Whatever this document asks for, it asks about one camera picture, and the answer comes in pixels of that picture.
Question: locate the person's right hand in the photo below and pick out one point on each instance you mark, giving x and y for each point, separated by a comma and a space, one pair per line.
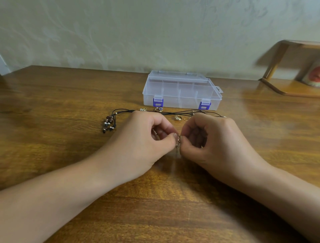
227, 147

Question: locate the person's left hand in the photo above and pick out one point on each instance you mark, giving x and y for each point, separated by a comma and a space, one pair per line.
132, 145

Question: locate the clear plastic organizer box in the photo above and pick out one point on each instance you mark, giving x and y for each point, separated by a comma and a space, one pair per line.
182, 91

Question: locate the person's right forearm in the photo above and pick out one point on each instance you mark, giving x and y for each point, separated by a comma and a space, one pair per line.
297, 208

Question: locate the person's left forearm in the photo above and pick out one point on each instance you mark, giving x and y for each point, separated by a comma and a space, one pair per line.
45, 203

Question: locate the wooden shelf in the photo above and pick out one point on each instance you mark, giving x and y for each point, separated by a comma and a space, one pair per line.
294, 86

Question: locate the white printed mug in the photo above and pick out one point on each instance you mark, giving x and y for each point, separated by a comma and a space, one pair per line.
314, 75

